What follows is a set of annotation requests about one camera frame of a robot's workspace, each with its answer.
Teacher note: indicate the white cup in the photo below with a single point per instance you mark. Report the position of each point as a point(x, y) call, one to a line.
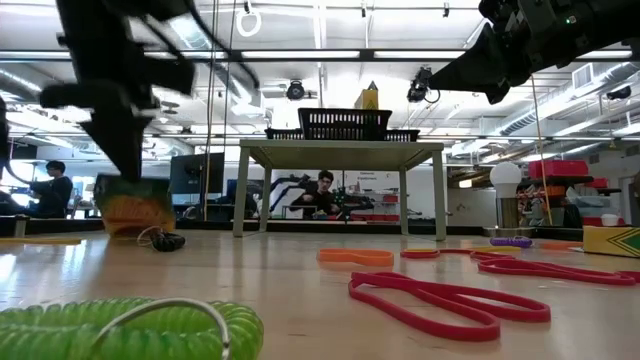
point(610, 220)

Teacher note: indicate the black aluminium table frame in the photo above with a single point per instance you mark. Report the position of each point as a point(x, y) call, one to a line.
point(325, 227)

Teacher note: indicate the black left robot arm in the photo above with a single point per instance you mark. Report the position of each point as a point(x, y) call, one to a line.
point(110, 25)

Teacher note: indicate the black computer monitor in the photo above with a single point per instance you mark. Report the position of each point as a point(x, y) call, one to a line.
point(200, 175)

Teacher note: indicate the red bin shelf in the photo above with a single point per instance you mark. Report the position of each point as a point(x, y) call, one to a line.
point(390, 198)

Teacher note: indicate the black overhead frame bar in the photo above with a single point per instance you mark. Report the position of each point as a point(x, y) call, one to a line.
point(325, 55)

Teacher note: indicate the black ceiling spotlight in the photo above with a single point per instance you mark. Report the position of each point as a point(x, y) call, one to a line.
point(417, 82)

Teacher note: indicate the long red rubber band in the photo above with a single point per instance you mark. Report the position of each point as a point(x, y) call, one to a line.
point(550, 273)

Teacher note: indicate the black ceiling camera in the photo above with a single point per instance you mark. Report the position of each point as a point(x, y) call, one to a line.
point(619, 93)

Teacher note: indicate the red storage bin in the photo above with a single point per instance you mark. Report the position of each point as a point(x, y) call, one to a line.
point(557, 170)

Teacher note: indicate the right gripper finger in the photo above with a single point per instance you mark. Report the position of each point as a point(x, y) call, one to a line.
point(480, 70)

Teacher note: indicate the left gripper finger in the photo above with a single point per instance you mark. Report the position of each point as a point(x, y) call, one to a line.
point(112, 145)
point(136, 145)

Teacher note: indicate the background black robot arm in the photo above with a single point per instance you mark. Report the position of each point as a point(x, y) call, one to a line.
point(352, 202)
point(287, 187)

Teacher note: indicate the black overhead camera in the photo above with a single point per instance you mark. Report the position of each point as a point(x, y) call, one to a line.
point(295, 91)

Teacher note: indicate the black plastic slotted basket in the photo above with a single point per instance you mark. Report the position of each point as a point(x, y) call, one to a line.
point(282, 135)
point(345, 125)
point(405, 136)

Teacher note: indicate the person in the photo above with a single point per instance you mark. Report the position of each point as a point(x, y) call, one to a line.
point(325, 190)
point(55, 192)

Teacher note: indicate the dark storage shelf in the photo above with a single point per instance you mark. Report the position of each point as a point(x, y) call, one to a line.
point(570, 215)

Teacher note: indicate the white bulb table lamp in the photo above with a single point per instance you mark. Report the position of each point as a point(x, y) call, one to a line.
point(505, 177)

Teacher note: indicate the orange rubber band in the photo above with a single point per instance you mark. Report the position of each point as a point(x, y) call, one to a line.
point(360, 260)
point(560, 245)

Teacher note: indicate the yellow green crayon box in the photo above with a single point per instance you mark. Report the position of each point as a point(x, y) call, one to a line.
point(369, 100)
point(610, 242)
point(135, 210)

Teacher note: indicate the green perforated metal riser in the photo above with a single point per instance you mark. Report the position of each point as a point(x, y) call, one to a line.
point(340, 150)

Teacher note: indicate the yellow rubber band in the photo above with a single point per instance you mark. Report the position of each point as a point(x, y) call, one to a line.
point(40, 241)
point(495, 248)

